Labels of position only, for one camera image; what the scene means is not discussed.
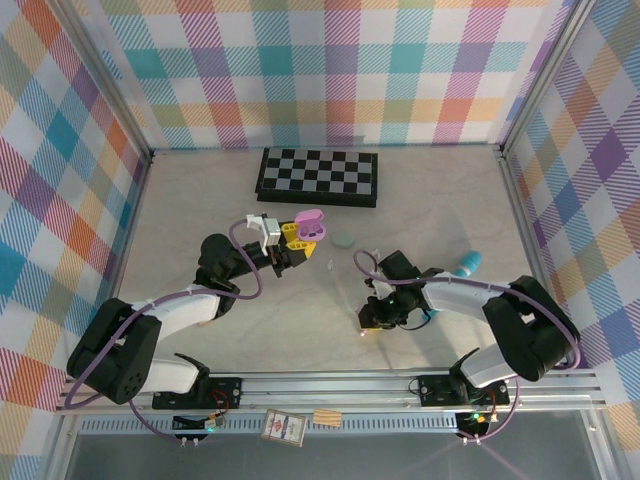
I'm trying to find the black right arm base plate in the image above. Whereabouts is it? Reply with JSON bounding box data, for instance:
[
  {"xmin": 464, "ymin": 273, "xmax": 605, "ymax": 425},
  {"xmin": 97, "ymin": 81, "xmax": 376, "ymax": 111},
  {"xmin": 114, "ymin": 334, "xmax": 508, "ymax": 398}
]
[{"xmin": 417, "ymin": 372, "xmax": 511, "ymax": 407}]

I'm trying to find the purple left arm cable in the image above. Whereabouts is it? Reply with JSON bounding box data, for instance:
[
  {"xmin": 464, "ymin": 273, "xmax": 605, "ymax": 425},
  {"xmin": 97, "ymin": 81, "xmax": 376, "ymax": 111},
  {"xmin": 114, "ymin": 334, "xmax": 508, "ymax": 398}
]
[{"xmin": 64, "ymin": 219, "xmax": 266, "ymax": 444}]

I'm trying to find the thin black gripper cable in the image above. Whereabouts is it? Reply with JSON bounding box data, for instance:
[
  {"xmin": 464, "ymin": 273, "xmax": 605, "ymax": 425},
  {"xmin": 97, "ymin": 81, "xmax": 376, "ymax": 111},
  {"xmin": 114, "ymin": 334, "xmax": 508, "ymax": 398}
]
[{"xmin": 399, "ymin": 307, "xmax": 434, "ymax": 331}]

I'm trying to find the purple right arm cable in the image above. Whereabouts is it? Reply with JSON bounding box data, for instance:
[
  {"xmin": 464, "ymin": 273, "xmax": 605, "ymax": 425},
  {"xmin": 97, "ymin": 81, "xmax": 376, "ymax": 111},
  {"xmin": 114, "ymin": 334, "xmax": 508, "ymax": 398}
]
[{"xmin": 352, "ymin": 249, "xmax": 584, "ymax": 444}]

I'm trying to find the teal pen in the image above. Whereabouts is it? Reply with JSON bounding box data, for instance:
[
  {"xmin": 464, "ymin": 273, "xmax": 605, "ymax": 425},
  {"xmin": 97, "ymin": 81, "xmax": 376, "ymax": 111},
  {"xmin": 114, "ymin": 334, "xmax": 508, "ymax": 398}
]
[{"xmin": 421, "ymin": 248, "xmax": 485, "ymax": 322}]

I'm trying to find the aluminium table side rail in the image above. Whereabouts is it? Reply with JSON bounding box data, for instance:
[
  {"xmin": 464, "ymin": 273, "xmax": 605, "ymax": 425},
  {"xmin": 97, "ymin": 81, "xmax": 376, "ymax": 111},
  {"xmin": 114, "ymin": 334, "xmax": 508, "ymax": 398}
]
[
  {"xmin": 497, "ymin": 149, "xmax": 574, "ymax": 369},
  {"xmin": 88, "ymin": 152, "xmax": 155, "ymax": 376}
]

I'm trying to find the aluminium frame post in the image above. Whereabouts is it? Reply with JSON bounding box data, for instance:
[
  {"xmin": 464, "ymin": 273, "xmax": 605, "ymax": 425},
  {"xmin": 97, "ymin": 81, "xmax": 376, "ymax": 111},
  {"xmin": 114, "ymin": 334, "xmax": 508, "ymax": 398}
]
[
  {"xmin": 47, "ymin": 0, "xmax": 154, "ymax": 164},
  {"xmin": 496, "ymin": 0, "xmax": 601, "ymax": 159}
]

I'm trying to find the purple earbud charging case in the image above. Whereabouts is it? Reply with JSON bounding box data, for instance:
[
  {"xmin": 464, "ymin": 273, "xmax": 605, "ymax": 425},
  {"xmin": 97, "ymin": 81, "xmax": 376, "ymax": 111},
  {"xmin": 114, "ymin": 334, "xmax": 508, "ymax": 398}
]
[{"xmin": 293, "ymin": 208, "xmax": 328, "ymax": 245}]

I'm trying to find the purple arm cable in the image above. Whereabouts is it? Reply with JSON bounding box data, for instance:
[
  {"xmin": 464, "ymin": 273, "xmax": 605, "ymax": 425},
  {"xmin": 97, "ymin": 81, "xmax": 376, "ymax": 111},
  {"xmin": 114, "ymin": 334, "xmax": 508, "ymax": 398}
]
[
  {"xmin": 352, "ymin": 249, "xmax": 584, "ymax": 444},
  {"xmin": 64, "ymin": 219, "xmax": 266, "ymax": 444}
]

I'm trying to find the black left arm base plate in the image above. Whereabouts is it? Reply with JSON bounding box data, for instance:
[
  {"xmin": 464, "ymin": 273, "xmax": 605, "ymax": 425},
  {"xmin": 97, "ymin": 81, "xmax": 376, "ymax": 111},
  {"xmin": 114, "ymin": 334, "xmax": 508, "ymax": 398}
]
[{"xmin": 151, "ymin": 375, "xmax": 244, "ymax": 411}]

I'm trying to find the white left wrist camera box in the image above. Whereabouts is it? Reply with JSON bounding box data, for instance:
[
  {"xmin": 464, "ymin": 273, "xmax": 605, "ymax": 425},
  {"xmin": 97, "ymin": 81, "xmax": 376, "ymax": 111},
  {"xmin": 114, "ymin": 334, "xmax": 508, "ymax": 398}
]
[{"xmin": 246, "ymin": 213, "xmax": 281, "ymax": 249}]

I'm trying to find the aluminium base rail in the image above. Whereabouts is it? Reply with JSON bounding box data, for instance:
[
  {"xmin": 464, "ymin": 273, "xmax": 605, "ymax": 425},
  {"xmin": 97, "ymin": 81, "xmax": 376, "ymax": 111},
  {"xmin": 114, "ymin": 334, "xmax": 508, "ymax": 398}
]
[{"xmin": 53, "ymin": 367, "xmax": 609, "ymax": 416}]

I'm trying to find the slotted metal cable tray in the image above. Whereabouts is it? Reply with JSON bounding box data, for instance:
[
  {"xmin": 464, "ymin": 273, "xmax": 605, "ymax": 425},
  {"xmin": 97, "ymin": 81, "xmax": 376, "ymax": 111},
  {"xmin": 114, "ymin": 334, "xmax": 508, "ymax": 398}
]
[{"xmin": 78, "ymin": 417, "xmax": 464, "ymax": 437}]

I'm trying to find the playing card box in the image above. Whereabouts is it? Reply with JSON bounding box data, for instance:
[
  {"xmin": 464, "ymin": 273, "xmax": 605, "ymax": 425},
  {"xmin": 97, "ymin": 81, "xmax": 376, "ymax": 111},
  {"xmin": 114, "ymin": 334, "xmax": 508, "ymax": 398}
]
[{"xmin": 260, "ymin": 408, "xmax": 307, "ymax": 448}]

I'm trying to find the striped wooden piece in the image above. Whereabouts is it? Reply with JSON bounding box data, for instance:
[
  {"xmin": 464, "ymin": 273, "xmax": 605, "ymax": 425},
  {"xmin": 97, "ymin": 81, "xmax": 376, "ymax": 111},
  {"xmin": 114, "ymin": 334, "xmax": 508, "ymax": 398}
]
[{"xmin": 312, "ymin": 408, "xmax": 343, "ymax": 428}]

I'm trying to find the black and silver chessboard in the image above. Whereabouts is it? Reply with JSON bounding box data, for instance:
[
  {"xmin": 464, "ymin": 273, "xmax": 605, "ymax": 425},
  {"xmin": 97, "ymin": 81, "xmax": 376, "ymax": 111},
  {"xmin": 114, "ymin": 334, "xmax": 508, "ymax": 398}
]
[{"xmin": 253, "ymin": 147, "xmax": 380, "ymax": 209}]

